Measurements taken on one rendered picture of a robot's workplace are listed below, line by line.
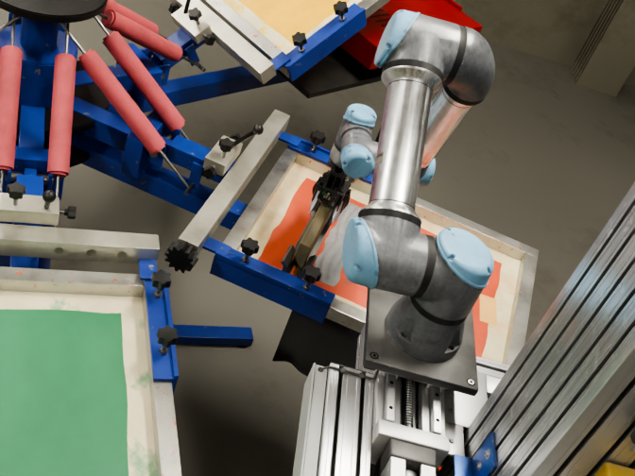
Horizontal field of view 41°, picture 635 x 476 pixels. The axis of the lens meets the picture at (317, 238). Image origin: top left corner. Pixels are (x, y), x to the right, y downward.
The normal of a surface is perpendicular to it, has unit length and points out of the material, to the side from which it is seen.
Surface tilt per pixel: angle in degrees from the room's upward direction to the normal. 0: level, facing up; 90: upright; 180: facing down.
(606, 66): 90
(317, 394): 0
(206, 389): 0
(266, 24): 32
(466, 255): 8
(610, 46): 90
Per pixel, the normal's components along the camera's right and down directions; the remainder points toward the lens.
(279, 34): -0.13, -0.47
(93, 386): 0.29, -0.73
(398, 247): 0.24, -0.22
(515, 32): -0.09, 0.63
